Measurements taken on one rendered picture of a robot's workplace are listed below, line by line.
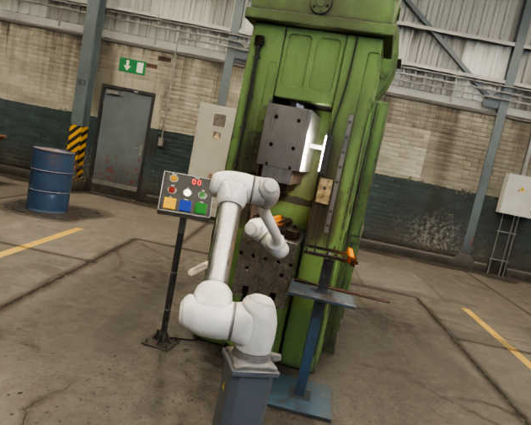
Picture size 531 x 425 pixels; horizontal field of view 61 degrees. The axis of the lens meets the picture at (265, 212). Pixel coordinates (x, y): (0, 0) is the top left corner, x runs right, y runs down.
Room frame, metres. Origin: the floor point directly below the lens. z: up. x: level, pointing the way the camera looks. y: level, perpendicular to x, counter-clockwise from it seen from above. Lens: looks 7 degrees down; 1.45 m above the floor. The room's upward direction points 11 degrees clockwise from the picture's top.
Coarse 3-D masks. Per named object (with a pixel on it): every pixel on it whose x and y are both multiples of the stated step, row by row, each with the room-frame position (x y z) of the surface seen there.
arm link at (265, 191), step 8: (256, 176) 2.11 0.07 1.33; (256, 184) 2.07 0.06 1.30; (264, 184) 2.04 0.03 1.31; (272, 184) 2.05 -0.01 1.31; (256, 192) 2.06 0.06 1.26; (264, 192) 2.04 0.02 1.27; (272, 192) 2.04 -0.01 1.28; (256, 200) 2.07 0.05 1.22; (264, 200) 2.08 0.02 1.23; (272, 200) 2.08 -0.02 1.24
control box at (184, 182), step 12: (168, 180) 2.96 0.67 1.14; (180, 180) 2.99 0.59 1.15; (192, 180) 3.01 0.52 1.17; (204, 180) 3.04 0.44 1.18; (168, 192) 2.93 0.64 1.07; (180, 192) 2.95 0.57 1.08; (192, 192) 2.97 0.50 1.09; (204, 192) 2.99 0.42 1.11; (192, 204) 2.94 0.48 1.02; (180, 216) 2.93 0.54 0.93; (192, 216) 2.92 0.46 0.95; (204, 216) 2.92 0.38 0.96
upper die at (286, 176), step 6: (264, 168) 3.01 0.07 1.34; (270, 168) 3.01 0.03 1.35; (276, 168) 3.00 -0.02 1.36; (264, 174) 3.01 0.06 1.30; (270, 174) 3.00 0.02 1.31; (276, 174) 2.99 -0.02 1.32; (282, 174) 2.98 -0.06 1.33; (288, 174) 2.98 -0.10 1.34; (294, 174) 3.07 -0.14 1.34; (300, 174) 3.29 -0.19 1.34; (276, 180) 2.99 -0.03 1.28; (282, 180) 2.98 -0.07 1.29; (288, 180) 2.97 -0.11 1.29; (294, 180) 3.12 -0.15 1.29; (300, 180) 3.35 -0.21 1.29
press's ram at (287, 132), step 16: (272, 112) 3.02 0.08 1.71; (288, 112) 2.99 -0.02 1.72; (304, 112) 2.97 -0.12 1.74; (272, 128) 3.01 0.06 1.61; (288, 128) 2.99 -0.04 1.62; (304, 128) 2.97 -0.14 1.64; (272, 144) 3.01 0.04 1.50; (288, 144) 2.98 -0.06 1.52; (304, 144) 2.96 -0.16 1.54; (272, 160) 3.00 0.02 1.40; (288, 160) 2.98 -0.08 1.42; (304, 160) 3.05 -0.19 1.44
